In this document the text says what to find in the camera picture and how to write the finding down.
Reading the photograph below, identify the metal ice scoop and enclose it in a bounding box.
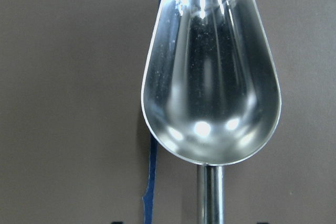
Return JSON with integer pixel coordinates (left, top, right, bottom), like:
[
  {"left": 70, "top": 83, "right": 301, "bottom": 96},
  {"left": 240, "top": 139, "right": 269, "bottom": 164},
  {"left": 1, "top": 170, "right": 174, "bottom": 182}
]
[{"left": 141, "top": 0, "right": 281, "bottom": 223}]

